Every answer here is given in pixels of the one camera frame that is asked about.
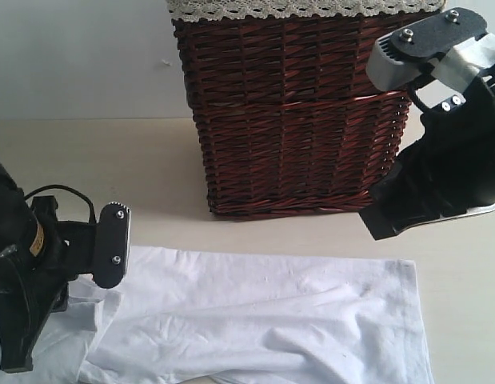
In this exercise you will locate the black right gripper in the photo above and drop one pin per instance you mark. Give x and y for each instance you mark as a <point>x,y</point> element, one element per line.
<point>448,173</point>

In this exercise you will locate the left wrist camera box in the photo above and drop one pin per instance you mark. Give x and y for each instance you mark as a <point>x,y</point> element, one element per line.
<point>112,245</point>

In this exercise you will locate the white lace crochet cloth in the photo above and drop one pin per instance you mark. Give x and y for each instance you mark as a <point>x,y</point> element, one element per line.
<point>210,10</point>

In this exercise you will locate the white t-shirt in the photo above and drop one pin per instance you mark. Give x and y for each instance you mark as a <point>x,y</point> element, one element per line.
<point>239,318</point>

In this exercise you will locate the dark brown wicker basket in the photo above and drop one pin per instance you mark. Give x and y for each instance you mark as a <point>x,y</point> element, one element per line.
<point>287,120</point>

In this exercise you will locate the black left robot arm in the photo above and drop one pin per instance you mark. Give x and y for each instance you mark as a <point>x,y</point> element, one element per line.
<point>39,257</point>

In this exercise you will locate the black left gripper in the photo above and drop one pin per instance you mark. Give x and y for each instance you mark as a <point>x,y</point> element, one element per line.
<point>39,256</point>

